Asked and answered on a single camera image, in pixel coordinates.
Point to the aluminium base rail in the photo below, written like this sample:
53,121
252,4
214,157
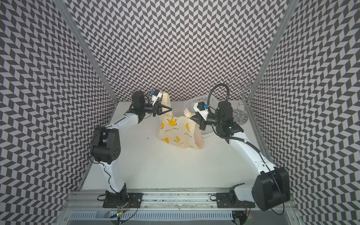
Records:
169,206

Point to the white plastic basket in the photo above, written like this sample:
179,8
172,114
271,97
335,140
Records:
222,110

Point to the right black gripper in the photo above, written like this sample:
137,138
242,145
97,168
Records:
200,121

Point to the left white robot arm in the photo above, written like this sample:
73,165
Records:
106,142

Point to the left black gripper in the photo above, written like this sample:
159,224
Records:
156,107

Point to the small green circuit board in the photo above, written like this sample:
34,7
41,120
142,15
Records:
120,212

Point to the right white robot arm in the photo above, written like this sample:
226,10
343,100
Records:
271,186

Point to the banana print plastic bag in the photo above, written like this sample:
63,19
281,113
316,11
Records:
180,131

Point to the metal wire rack stand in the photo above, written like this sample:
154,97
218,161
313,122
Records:
248,91

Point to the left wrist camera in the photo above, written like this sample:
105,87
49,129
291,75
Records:
156,95

